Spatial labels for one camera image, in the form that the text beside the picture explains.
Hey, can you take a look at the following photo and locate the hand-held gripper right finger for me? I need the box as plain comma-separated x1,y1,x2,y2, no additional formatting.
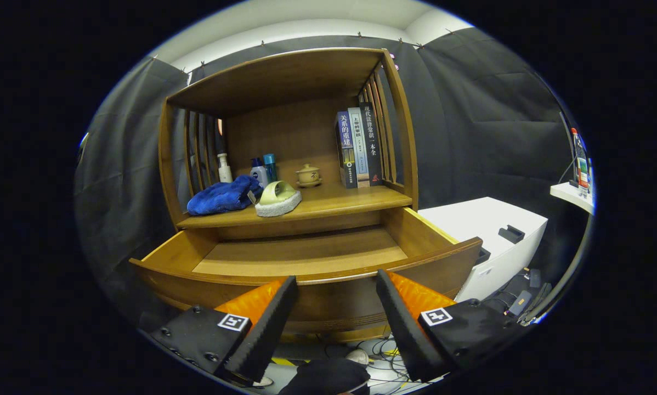
376,269,526,383

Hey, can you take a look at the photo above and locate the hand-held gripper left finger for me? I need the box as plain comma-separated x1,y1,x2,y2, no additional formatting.
150,275,299,385

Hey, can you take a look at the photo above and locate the wooden drawer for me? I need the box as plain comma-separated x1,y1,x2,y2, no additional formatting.
129,207,483,335

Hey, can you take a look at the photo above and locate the green scrub brush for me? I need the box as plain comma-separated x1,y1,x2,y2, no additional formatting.
255,181,302,217

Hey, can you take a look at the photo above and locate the white low cabinet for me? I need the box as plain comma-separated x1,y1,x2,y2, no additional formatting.
418,197,548,303

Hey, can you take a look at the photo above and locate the black device on white cabinet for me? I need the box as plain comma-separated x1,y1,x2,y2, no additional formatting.
498,225,526,244

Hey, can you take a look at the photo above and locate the wooden cabinet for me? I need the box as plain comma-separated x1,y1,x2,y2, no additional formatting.
158,48,420,343

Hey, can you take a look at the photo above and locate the person's dark clothing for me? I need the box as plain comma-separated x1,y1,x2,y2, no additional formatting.
278,359,371,395

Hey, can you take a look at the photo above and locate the blue towel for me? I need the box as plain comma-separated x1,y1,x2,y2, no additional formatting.
187,175,263,216

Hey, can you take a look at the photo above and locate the white bottle with blue cap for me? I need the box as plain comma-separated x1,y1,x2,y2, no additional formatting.
250,157,269,188

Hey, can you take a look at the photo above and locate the beige lidded teacup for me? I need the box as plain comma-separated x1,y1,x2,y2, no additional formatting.
296,163,322,188

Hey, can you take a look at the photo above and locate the book with pale spine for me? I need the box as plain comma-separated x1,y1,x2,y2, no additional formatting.
348,107,371,188

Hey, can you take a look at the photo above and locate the book with black spine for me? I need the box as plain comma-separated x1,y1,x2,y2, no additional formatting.
359,101,383,187

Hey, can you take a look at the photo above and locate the white side desk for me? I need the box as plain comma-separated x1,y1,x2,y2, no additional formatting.
550,182,595,215

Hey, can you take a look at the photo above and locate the water bottle with red cap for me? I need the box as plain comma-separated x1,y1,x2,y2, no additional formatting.
571,128,588,193

